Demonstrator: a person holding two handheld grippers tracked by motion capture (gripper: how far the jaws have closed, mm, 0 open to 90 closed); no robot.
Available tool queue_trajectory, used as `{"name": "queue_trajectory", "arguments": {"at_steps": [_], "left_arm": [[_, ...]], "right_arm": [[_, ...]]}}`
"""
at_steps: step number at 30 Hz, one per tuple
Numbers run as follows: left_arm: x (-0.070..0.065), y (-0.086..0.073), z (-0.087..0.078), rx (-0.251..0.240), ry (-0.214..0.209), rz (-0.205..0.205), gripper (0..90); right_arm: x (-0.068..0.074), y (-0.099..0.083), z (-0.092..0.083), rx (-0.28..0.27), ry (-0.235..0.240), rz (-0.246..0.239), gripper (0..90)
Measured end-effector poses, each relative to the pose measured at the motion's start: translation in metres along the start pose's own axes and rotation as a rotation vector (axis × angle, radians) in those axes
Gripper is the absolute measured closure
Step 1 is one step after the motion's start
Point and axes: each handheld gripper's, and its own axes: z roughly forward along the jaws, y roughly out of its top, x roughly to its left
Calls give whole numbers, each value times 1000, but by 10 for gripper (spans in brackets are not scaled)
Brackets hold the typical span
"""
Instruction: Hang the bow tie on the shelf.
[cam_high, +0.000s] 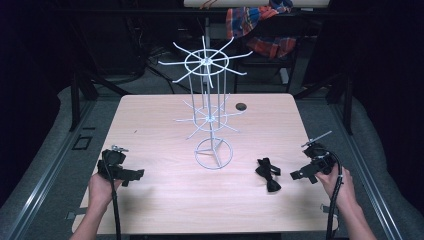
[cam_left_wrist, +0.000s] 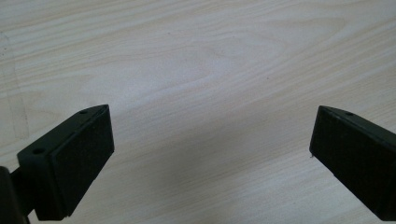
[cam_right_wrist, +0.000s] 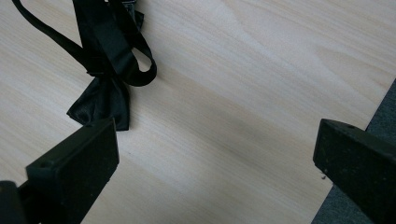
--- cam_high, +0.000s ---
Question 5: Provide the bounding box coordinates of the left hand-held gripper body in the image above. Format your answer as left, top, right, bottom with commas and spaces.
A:
96, 144, 134, 183

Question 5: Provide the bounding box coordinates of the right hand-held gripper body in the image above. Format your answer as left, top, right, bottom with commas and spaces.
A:
300, 130, 338, 179

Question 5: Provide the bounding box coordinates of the person's right hand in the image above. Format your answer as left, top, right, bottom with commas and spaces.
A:
314, 164, 358, 210

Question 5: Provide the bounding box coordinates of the white wire display rack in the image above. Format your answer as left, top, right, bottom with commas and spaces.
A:
157, 35, 254, 171

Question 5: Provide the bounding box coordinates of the black bow tie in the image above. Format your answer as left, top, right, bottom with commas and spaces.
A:
254, 157, 283, 193

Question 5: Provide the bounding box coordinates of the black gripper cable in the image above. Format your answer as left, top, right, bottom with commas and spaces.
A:
103, 159, 123, 240
325, 150, 345, 240

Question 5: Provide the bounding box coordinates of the black chair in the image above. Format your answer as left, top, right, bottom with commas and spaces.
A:
232, 9, 299, 95

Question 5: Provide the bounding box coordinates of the plaid cloth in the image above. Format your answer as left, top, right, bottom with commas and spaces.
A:
225, 0, 298, 60

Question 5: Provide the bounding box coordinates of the metal floor rail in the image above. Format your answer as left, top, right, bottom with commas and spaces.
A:
6, 99, 96, 240
331, 103, 404, 240

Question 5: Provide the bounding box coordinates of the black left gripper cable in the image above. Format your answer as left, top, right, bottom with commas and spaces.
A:
103, 159, 123, 240

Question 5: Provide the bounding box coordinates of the black floor cable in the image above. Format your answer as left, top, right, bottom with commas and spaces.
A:
144, 61, 193, 95

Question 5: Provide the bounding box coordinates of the black metal stand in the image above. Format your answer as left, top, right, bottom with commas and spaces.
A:
68, 71, 131, 132
293, 71, 354, 136

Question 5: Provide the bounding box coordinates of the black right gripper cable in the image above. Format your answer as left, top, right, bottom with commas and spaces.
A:
325, 150, 345, 240

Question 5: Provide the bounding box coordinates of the person's left hand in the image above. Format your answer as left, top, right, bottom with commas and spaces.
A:
87, 171, 124, 214

